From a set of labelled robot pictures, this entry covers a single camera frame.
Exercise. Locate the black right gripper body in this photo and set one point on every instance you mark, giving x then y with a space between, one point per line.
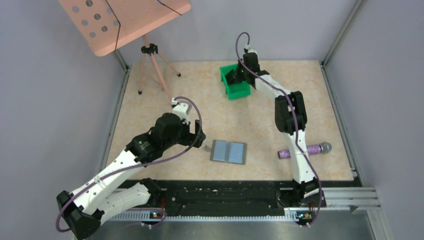
242 72

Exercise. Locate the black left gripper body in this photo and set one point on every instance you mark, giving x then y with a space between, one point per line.
183 136

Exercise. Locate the grey card holder wallet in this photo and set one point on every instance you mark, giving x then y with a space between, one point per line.
229 152

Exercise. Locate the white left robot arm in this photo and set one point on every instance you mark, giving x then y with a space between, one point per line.
86 208

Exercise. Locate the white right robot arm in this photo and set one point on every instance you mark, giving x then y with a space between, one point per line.
290 118

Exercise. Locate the green plastic bin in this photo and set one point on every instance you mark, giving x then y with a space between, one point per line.
235 91

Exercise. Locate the pink music stand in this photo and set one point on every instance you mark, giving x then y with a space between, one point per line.
108 25

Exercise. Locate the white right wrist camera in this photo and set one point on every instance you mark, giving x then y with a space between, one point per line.
248 50

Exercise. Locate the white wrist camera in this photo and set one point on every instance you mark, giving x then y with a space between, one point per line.
248 50
182 110

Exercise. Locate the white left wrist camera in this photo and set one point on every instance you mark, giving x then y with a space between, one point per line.
182 110

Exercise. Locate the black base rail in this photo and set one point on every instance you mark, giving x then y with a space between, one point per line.
229 198

